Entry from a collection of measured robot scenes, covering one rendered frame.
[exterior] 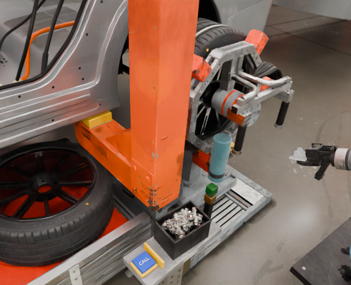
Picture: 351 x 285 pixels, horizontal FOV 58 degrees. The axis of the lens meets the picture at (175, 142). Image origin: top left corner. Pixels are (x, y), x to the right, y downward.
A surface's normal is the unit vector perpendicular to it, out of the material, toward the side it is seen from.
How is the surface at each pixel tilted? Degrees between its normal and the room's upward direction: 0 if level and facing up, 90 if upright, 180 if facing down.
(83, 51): 90
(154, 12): 90
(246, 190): 0
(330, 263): 0
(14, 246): 90
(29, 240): 90
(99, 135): 0
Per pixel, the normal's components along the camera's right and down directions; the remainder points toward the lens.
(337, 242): 0.07, -0.80
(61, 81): 0.68, 0.47
